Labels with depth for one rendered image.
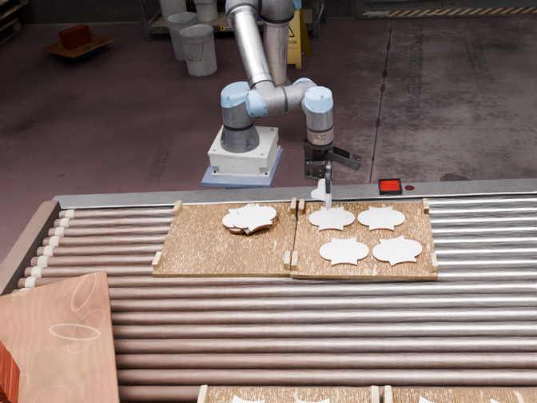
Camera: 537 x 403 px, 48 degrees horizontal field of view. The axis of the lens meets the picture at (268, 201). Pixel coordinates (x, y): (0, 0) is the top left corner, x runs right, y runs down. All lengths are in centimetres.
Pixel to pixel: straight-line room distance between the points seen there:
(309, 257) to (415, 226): 35
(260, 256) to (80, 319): 55
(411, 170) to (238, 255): 223
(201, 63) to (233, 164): 319
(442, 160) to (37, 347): 298
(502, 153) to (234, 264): 265
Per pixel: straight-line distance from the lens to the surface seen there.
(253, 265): 180
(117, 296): 184
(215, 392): 150
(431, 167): 395
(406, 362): 156
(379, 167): 394
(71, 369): 151
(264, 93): 176
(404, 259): 178
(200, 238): 193
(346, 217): 193
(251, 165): 227
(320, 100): 168
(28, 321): 168
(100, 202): 226
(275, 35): 208
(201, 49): 538
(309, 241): 186
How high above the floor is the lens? 211
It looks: 35 degrees down
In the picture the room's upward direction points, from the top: 7 degrees counter-clockwise
